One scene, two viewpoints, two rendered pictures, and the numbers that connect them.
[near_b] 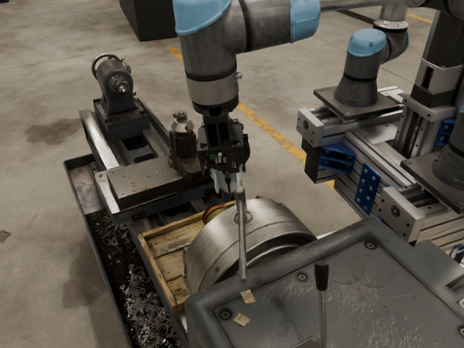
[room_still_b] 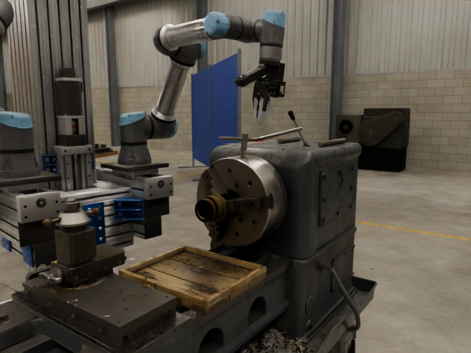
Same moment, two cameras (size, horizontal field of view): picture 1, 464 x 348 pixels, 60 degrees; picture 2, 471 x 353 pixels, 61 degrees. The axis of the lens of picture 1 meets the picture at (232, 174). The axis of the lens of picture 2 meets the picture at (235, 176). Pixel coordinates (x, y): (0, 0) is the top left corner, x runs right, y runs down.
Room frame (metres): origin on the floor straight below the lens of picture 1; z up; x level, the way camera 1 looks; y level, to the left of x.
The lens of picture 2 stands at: (1.24, 1.21, 1.39)
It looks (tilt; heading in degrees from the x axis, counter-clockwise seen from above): 9 degrees down; 244
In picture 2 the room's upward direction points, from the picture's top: straight up
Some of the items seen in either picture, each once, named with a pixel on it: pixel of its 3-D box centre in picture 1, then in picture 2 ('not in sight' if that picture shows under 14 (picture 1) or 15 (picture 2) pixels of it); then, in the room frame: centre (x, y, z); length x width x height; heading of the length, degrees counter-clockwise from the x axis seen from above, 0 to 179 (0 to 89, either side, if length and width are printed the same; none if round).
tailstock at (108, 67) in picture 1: (117, 92); not in sight; (1.69, 0.53, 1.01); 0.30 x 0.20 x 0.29; 28
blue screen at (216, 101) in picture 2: not in sight; (210, 123); (-1.85, -6.42, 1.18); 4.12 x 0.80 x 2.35; 81
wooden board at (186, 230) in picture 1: (208, 250); (193, 274); (0.84, 0.07, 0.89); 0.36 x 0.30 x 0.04; 118
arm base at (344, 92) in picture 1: (358, 84); (17, 162); (1.34, -0.45, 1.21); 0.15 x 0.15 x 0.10
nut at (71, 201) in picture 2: (181, 114); (71, 204); (1.19, 0.17, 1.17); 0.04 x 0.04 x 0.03
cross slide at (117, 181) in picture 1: (170, 171); (90, 295); (1.17, 0.23, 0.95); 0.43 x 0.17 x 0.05; 118
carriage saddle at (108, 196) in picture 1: (163, 177); (78, 324); (1.20, 0.26, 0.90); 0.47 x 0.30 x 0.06; 118
